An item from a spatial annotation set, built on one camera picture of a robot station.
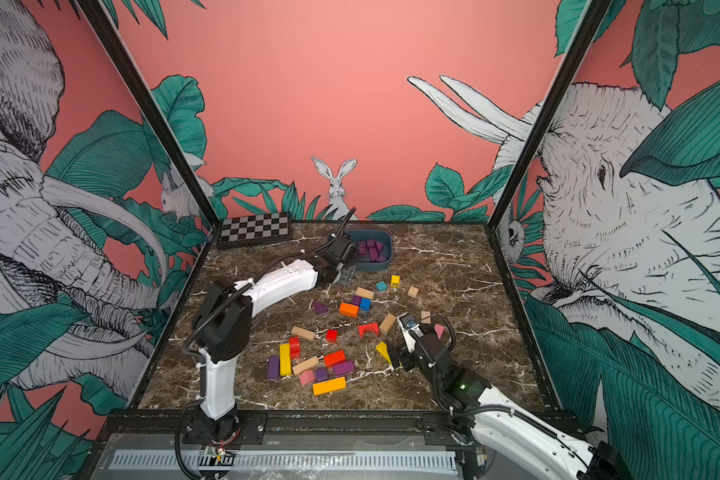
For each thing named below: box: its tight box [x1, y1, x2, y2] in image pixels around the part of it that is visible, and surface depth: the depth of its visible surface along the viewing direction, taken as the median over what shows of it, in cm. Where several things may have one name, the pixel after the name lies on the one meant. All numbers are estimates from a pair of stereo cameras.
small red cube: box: [325, 329, 339, 344], surface depth 92 cm
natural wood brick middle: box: [291, 325, 316, 341], surface depth 92 cm
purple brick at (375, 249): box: [366, 239, 387, 262], surface depth 113 cm
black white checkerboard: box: [220, 213, 289, 243], surface depth 117 cm
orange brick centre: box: [339, 302, 359, 318], surface depth 97 cm
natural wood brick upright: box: [379, 313, 396, 335], surface depth 92 cm
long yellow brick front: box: [312, 376, 347, 396], surface depth 82 cm
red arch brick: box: [358, 322, 379, 339], surface depth 92 cm
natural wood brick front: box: [292, 356, 319, 375], surface depth 85 cm
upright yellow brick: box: [280, 343, 292, 377], surface depth 86 cm
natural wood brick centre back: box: [355, 287, 375, 299], surface depth 100 cm
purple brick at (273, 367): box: [267, 356, 280, 379], surface depth 85 cm
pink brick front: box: [300, 370, 315, 386], surface depth 83 cm
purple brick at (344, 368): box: [333, 361, 355, 375], surface depth 85 cm
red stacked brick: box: [290, 336, 301, 360], surface depth 89 cm
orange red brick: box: [323, 350, 347, 367], surface depth 87 cm
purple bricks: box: [312, 301, 329, 315], surface depth 97 cm
